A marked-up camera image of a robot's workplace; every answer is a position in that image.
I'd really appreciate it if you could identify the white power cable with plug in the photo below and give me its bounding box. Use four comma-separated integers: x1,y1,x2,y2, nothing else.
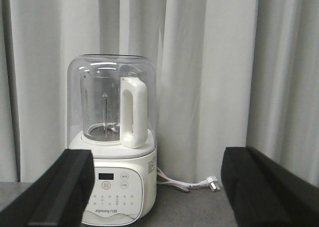
156,167,221,193

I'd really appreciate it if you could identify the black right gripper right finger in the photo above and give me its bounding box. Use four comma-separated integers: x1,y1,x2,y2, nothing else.
221,147,319,227

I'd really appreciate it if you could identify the grey pleated curtain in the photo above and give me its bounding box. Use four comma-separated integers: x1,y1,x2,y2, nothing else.
0,0,319,185

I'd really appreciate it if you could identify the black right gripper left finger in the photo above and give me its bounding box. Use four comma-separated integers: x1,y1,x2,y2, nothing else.
0,149,95,227

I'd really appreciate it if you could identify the white blender with clear jar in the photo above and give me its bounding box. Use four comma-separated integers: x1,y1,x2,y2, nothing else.
66,54,157,227

